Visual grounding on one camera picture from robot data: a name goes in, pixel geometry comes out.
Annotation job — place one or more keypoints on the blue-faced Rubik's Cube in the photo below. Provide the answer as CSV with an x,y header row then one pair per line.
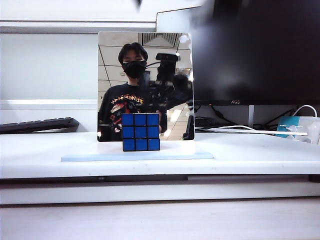
x,y
141,132

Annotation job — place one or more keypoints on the square frameless mirror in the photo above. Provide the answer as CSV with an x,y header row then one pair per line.
x,y
145,85

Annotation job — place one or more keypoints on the black keyboard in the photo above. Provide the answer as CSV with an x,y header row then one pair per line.
x,y
37,125

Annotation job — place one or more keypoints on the black AOC monitor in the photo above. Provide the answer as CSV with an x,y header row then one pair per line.
x,y
250,55

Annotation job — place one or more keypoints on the clear plastic box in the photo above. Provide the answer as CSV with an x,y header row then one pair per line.
x,y
308,130

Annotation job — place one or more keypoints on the silver monitor stand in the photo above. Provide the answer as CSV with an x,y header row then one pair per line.
x,y
251,115

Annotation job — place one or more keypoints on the pale blue mirror base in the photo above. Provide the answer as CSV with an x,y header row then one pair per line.
x,y
136,157

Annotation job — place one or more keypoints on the teal and white box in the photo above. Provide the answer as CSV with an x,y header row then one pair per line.
x,y
287,125

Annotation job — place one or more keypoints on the white desk riser shelf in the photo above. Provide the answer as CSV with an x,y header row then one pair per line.
x,y
160,166

